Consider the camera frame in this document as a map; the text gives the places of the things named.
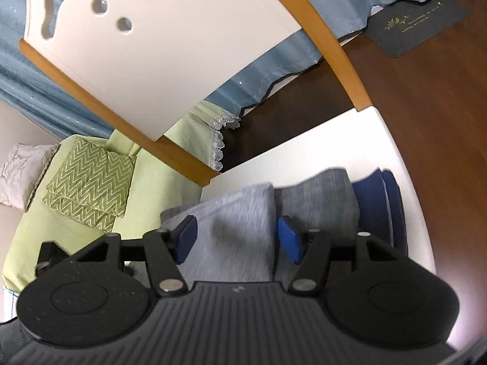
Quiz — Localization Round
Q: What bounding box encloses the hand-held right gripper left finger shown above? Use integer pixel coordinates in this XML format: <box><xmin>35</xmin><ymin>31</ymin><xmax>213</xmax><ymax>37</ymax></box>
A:
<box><xmin>68</xmin><ymin>215</ymin><xmax>199</xmax><ymax>297</ymax></box>

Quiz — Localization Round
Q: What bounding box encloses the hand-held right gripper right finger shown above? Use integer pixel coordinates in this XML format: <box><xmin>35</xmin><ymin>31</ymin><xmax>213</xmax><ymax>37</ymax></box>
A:
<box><xmin>277</xmin><ymin>216</ymin><xmax>393</xmax><ymax>296</ymax></box>

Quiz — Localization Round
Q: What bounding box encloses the sofa with green cover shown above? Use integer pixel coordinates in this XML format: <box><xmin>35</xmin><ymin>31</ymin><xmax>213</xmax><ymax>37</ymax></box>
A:
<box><xmin>0</xmin><ymin>103</ymin><xmax>243</xmax><ymax>314</ymax></box>

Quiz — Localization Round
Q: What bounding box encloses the dark grey folded garment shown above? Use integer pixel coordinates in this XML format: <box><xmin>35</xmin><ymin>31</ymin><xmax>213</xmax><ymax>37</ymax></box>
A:
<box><xmin>273</xmin><ymin>167</ymin><xmax>361</xmax><ymax>280</ymax></box>

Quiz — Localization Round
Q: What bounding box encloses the blue folded garment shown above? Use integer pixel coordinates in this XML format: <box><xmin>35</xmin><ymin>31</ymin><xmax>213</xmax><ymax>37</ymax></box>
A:
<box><xmin>351</xmin><ymin>170</ymin><xmax>392</xmax><ymax>242</ymax></box>

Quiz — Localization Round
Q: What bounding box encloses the white cushion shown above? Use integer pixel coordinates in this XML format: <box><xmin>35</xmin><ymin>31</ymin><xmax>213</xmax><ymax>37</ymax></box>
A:
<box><xmin>0</xmin><ymin>144</ymin><xmax>61</xmax><ymax>211</ymax></box>

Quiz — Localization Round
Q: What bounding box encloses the green chevron cushion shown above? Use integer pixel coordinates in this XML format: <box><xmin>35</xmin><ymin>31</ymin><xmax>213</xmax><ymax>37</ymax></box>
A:
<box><xmin>45</xmin><ymin>136</ymin><xmax>137</xmax><ymax>232</ymax></box>

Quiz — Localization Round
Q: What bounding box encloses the navy folded garment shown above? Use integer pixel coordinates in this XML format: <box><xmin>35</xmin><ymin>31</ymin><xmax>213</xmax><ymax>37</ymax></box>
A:
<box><xmin>381</xmin><ymin>170</ymin><xmax>407</xmax><ymax>254</ymax></box>

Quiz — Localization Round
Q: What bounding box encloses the blue starred curtain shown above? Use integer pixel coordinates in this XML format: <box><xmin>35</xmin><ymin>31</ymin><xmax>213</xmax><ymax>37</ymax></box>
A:
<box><xmin>0</xmin><ymin>0</ymin><xmax>487</xmax><ymax>140</ymax></box>

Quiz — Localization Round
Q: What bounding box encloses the white chair with wooden trim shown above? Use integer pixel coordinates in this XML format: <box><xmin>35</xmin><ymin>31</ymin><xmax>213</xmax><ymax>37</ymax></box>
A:
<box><xmin>19</xmin><ymin>0</ymin><xmax>436</xmax><ymax>274</ymax></box>

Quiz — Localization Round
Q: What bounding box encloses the dark grey floor mat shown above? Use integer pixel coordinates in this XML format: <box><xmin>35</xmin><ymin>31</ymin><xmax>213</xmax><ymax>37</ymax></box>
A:
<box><xmin>364</xmin><ymin>0</ymin><xmax>471</xmax><ymax>59</ymax></box>

